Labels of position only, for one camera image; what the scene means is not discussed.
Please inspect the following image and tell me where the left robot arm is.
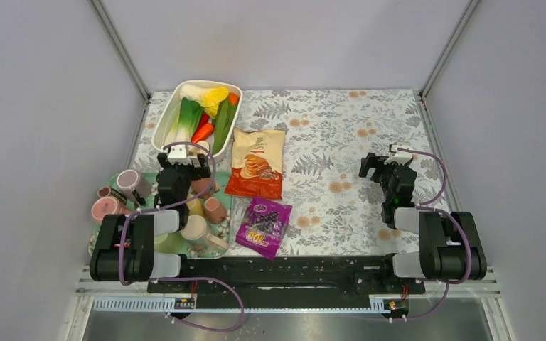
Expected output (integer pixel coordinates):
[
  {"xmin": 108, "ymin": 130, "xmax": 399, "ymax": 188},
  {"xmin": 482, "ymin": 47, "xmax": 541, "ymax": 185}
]
[{"xmin": 90, "ymin": 153, "xmax": 211, "ymax": 292}]

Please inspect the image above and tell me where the light green mug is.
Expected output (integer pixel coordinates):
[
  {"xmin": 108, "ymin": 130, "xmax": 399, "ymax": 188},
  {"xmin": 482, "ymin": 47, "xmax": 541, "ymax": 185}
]
[{"xmin": 154, "ymin": 232, "xmax": 187, "ymax": 254}]

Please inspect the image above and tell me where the toy green cucumber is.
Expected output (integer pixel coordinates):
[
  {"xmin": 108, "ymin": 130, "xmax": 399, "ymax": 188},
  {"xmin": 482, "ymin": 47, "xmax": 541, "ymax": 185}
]
[{"xmin": 212, "ymin": 97, "xmax": 237, "ymax": 154}]

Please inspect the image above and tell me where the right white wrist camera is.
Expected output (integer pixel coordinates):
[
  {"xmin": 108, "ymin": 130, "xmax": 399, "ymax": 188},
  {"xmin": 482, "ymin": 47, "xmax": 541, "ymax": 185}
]
[{"xmin": 384, "ymin": 141, "xmax": 413, "ymax": 166}]

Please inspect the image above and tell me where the cream beige mug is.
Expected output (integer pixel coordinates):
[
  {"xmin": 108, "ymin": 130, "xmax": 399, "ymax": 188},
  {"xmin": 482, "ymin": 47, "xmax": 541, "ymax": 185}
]
[{"xmin": 181, "ymin": 215, "xmax": 230, "ymax": 252}]

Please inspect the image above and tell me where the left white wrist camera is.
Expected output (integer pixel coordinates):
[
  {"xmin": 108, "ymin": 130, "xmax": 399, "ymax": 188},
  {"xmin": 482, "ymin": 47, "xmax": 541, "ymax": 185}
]
[{"xmin": 167, "ymin": 144, "xmax": 191, "ymax": 165}]

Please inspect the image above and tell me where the toy red pepper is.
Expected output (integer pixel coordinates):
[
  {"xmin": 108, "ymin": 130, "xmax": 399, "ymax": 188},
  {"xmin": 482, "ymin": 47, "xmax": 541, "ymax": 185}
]
[{"xmin": 198, "ymin": 112, "xmax": 210, "ymax": 129}]

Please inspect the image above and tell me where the floral tablecloth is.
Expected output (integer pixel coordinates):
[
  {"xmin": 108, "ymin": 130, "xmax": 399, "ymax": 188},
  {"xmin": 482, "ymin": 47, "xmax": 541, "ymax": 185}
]
[{"xmin": 132, "ymin": 89, "xmax": 451, "ymax": 257}]

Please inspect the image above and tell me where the toy napa cabbage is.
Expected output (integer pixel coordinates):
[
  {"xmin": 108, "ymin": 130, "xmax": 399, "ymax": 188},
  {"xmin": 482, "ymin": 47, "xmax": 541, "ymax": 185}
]
[{"xmin": 180, "ymin": 84, "xmax": 230, "ymax": 119}]

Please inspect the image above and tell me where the salmon pink mug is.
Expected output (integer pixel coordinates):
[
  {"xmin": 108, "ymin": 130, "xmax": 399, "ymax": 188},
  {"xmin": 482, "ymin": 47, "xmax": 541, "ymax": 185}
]
[{"xmin": 203, "ymin": 197, "xmax": 228, "ymax": 224}]

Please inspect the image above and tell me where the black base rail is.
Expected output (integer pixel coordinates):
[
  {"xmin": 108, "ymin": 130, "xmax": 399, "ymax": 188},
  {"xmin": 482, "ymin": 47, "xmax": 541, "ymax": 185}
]
[{"xmin": 147, "ymin": 256, "xmax": 426, "ymax": 296}]

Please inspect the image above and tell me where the toy mushroom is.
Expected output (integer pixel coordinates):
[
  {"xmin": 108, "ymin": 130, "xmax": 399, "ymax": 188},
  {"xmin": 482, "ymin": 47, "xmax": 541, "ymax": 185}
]
[{"xmin": 187, "ymin": 141, "xmax": 210, "ymax": 156}]

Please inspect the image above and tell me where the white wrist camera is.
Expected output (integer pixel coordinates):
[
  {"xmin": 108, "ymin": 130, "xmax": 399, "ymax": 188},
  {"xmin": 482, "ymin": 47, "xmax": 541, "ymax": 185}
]
[
  {"xmin": 384, "ymin": 141, "xmax": 413, "ymax": 166},
  {"xmin": 167, "ymin": 144, "xmax": 191, "ymax": 165}
]

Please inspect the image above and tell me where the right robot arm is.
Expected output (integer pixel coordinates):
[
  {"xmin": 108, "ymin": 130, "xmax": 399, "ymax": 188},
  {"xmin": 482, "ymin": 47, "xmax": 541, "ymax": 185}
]
[{"xmin": 359, "ymin": 148, "xmax": 488, "ymax": 293}]

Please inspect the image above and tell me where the purple candy bag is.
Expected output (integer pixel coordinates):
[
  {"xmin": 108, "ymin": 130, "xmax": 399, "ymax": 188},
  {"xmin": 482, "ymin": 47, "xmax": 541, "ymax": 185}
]
[{"xmin": 235, "ymin": 197, "xmax": 292, "ymax": 260}]

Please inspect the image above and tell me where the small brown cup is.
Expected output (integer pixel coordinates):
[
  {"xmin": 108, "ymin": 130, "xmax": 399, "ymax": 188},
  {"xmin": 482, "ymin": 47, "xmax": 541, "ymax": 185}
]
[{"xmin": 97, "ymin": 186, "xmax": 127, "ymax": 205}]

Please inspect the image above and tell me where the lilac mug black handle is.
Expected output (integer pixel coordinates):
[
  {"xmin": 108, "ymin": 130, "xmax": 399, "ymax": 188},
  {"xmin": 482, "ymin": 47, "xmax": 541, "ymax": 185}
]
[{"xmin": 116, "ymin": 169, "xmax": 152, "ymax": 207}]

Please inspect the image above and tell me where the cassava chips bag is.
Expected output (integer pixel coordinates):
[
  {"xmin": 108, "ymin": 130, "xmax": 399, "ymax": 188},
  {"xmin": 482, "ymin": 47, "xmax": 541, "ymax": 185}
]
[{"xmin": 225, "ymin": 128, "xmax": 286, "ymax": 200}]

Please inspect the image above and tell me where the toy orange carrot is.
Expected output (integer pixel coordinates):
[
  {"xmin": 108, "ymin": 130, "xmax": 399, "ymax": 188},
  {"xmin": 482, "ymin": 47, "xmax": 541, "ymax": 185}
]
[{"xmin": 191, "ymin": 123, "xmax": 215, "ymax": 144}]

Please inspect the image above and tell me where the small orange cup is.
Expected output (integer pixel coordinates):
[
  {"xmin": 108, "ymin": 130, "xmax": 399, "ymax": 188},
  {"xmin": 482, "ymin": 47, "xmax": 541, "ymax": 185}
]
[{"xmin": 191, "ymin": 178, "xmax": 220, "ymax": 200}]

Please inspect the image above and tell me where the white vegetable tub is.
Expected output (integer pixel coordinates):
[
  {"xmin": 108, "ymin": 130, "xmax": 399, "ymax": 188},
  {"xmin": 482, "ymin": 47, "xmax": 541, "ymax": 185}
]
[{"xmin": 151, "ymin": 80, "xmax": 243, "ymax": 161}]

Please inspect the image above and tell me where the yellow mug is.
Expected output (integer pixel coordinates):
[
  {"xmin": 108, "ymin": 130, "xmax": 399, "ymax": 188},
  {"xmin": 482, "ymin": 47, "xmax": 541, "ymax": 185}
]
[{"xmin": 186, "ymin": 198, "xmax": 205, "ymax": 217}]

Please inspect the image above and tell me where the toy bok choy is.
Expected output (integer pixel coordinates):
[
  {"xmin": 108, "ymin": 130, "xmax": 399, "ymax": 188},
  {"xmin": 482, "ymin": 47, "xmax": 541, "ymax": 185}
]
[{"xmin": 165, "ymin": 98, "xmax": 203, "ymax": 145}]

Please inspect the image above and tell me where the pink ribbed mug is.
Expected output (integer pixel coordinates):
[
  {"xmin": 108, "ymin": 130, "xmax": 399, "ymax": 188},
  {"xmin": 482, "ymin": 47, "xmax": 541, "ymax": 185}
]
[{"xmin": 90, "ymin": 196, "xmax": 132, "ymax": 223}]

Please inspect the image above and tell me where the green floral tray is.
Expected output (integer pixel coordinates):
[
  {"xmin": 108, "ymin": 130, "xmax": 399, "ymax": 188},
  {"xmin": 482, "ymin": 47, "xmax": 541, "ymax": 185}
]
[{"xmin": 87, "ymin": 170, "xmax": 233, "ymax": 259}]

